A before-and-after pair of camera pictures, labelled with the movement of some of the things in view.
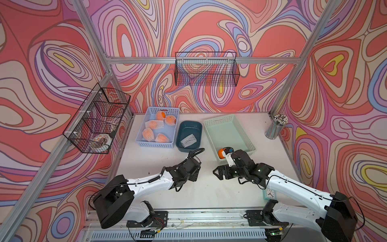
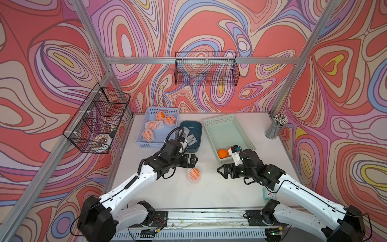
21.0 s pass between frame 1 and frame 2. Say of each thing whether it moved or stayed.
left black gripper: moved
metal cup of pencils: stayed
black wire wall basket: stayed
